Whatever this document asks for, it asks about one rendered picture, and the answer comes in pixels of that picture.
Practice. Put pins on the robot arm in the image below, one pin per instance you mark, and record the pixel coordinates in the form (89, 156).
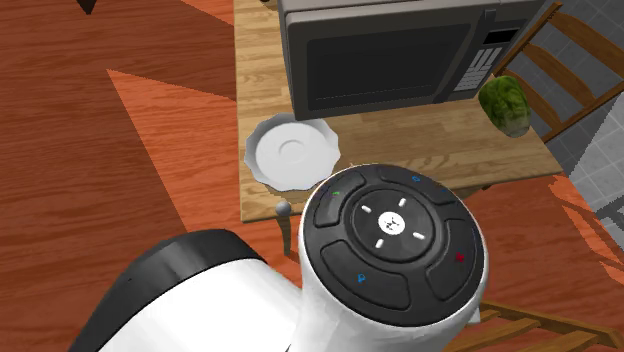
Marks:
(234, 312)

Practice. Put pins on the white fluted plate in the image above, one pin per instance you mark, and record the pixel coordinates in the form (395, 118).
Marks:
(292, 153)

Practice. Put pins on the light wooden table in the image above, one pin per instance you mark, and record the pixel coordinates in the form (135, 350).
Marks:
(438, 141)

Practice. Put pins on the grey microwave oven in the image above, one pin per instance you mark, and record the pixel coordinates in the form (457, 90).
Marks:
(380, 58)

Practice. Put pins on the green lettuce head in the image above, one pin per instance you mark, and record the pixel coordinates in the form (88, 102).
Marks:
(506, 105)

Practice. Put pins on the brown wooden chair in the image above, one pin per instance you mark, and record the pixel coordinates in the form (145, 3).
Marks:
(560, 73)
(526, 329)

